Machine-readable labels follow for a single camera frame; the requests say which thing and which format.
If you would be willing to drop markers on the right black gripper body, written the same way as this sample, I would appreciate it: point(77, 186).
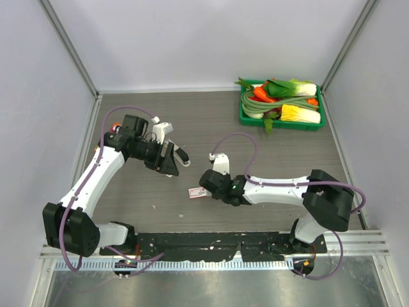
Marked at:
point(222, 197)

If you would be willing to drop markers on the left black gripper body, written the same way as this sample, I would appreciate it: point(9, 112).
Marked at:
point(151, 153)

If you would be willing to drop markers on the white slotted cable duct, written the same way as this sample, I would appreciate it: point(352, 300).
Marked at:
point(236, 264)

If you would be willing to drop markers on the green plastic tray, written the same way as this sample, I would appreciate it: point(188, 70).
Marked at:
point(275, 114)

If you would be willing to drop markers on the yellow white cabbage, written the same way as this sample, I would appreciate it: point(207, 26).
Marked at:
point(291, 113)

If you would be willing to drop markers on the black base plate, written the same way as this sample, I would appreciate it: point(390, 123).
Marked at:
point(217, 247)

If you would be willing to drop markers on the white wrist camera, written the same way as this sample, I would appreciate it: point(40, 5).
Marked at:
point(220, 163)
point(160, 129)

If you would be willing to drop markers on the green long beans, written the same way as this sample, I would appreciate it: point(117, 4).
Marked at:
point(252, 107)

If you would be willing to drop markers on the green leafy herb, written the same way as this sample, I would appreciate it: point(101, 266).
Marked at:
point(268, 123)

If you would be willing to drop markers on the orange carrot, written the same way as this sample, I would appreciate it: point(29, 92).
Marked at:
point(261, 94)

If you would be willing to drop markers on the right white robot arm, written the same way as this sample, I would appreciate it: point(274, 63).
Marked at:
point(327, 202)

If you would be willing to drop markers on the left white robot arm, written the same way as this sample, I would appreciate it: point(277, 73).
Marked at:
point(69, 225)

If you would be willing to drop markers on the candy snack bag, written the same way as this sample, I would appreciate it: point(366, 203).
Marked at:
point(115, 127)

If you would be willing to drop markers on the red white staple box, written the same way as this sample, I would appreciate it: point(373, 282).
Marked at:
point(198, 192)

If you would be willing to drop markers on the white green bok choy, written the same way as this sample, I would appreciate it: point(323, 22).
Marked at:
point(288, 89)

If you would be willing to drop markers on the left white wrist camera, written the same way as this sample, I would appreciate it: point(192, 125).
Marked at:
point(160, 129)

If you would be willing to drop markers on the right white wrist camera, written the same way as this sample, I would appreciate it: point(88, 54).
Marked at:
point(220, 163)

